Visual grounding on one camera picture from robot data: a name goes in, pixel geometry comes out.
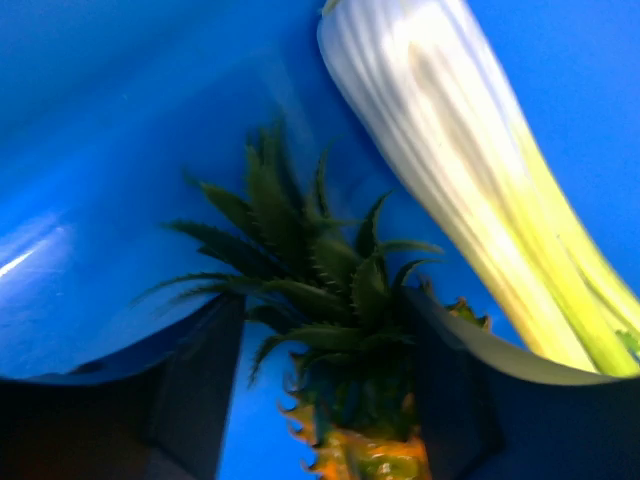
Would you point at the toy pineapple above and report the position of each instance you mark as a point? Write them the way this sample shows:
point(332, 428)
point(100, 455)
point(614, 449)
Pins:
point(354, 384)

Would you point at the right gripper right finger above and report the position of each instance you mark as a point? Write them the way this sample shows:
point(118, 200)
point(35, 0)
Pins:
point(489, 410)

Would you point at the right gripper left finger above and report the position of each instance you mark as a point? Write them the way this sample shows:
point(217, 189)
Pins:
point(156, 409)

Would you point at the green white leek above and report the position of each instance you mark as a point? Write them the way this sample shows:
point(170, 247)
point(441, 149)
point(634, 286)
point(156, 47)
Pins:
point(424, 81)

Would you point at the blue plastic bin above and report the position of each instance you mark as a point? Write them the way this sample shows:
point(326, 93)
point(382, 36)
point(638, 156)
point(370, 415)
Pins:
point(88, 265)

